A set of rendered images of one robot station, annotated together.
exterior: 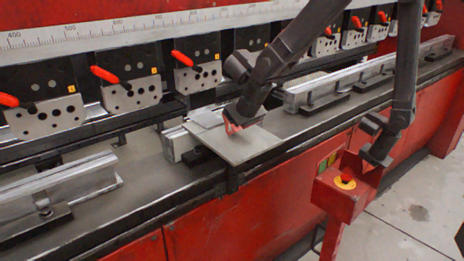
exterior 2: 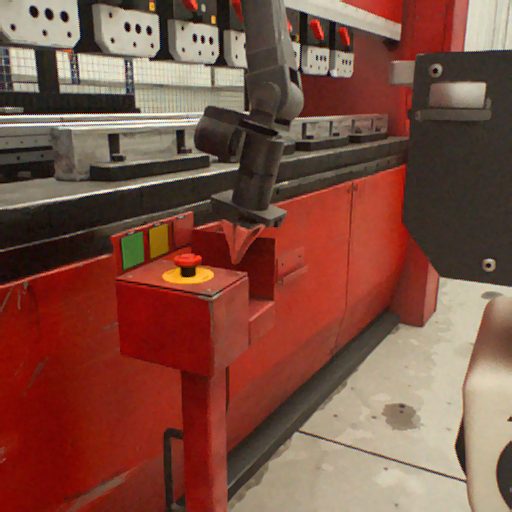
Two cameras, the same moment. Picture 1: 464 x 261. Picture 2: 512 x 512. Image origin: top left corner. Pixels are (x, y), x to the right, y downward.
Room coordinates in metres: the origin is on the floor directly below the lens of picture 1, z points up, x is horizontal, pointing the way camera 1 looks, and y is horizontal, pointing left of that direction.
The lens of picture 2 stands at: (0.10, -0.24, 1.01)
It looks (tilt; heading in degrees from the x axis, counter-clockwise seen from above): 16 degrees down; 341
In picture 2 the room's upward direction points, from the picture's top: straight up
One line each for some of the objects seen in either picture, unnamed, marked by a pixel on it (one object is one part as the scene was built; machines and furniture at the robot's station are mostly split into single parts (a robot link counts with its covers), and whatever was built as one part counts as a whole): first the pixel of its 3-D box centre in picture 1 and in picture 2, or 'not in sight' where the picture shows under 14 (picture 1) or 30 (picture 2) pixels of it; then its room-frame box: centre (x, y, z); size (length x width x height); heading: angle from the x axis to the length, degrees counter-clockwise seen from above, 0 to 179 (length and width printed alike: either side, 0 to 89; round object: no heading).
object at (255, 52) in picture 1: (244, 49); not in sight; (0.99, -0.04, 1.18); 0.15 x 0.09 x 0.17; 128
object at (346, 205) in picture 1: (346, 181); (200, 285); (0.84, -0.42, 0.75); 0.20 x 0.16 x 0.18; 134
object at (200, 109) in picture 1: (201, 99); not in sight; (0.89, 0.10, 1.05); 0.10 x 0.02 x 0.10; 128
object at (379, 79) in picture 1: (373, 82); (258, 152); (1.46, -0.73, 0.89); 0.30 x 0.05 x 0.03; 128
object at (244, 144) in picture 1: (230, 133); not in sight; (0.77, 0.00, 1.00); 0.26 x 0.18 x 0.01; 38
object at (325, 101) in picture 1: (325, 102); (155, 165); (1.22, -0.42, 0.89); 0.30 x 0.05 x 0.03; 128
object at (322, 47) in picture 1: (320, 32); (115, 9); (1.24, -0.36, 1.18); 0.15 x 0.09 x 0.17; 128
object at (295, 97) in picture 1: (389, 63); (287, 134); (1.67, -0.90, 0.92); 1.67 x 0.06 x 0.10; 128
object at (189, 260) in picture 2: (345, 179); (188, 267); (0.80, -0.39, 0.79); 0.04 x 0.04 x 0.04
